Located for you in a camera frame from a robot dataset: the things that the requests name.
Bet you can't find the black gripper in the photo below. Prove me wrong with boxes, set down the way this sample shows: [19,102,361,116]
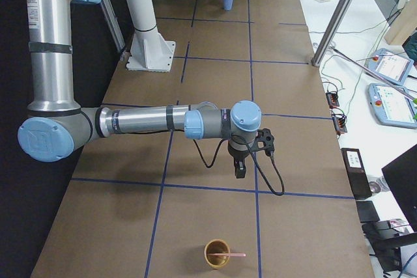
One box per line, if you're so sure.
[227,139,250,179]

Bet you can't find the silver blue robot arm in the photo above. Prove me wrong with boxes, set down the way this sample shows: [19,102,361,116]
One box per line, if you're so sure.
[18,0,265,178]

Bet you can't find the gold cup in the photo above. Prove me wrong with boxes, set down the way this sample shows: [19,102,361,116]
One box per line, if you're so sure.
[203,239,231,270]

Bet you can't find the pink chopstick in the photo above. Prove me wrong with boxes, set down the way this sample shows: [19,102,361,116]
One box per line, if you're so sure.
[207,253,247,257]

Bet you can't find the lower orange connector block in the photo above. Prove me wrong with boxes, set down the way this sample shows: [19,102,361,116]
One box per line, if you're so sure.
[332,115,347,135]

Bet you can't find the orange connector block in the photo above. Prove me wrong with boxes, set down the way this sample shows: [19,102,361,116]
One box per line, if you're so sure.
[332,115,347,135]
[326,92,339,109]

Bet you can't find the upper orange connector block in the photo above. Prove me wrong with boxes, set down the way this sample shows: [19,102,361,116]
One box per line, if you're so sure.
[326,92,339,109]

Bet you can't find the black box with label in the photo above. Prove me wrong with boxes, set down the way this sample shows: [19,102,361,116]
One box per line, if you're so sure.
[341,148,372,200]

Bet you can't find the black monitor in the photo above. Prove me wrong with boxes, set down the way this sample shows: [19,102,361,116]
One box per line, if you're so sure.
[382,147,416,231]

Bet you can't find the lower teach pendant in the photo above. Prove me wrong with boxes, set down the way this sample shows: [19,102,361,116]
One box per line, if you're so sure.
[367,83,416,129]

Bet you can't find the teach pendant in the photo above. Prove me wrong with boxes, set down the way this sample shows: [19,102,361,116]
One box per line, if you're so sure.
[367,83,416,129]
[366,48,414,85]

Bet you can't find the black device on table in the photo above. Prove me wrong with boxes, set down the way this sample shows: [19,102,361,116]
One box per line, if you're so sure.
[356,201,416,275]

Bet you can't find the upper teach pendant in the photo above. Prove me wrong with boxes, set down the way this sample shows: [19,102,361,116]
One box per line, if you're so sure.
[366,48,414,85]

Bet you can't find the wooden board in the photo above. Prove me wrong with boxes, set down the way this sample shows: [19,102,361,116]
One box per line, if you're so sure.
[384,0,416,46]

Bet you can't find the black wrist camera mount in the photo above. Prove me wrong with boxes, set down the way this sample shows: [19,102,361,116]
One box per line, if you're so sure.
[252,128,275,158]

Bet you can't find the black camera cable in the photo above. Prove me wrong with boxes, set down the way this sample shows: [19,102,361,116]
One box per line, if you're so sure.
[192,137,285,197]

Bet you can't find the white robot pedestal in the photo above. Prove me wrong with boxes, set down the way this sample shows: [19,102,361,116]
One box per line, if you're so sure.
[116,0,176,72]

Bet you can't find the aluminium frame post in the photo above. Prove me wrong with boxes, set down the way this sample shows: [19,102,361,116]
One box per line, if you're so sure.
[311,0,352,67]

